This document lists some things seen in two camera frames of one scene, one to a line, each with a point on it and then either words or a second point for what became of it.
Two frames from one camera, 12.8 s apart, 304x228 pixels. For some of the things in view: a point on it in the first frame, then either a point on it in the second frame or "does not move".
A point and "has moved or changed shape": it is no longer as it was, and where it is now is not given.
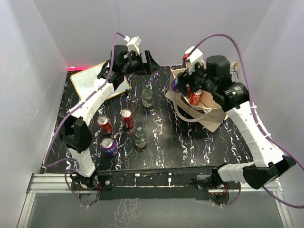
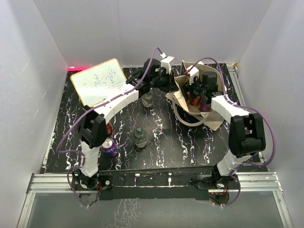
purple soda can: x=109 y=147 does not move
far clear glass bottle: x=147 y=94 does not move
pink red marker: x=73 y=69 does not move
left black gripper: x=152 y=66 -> x=170 y=86
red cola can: x=195 y=97 does not move
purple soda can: x=174 y=85 has moved or changed shape
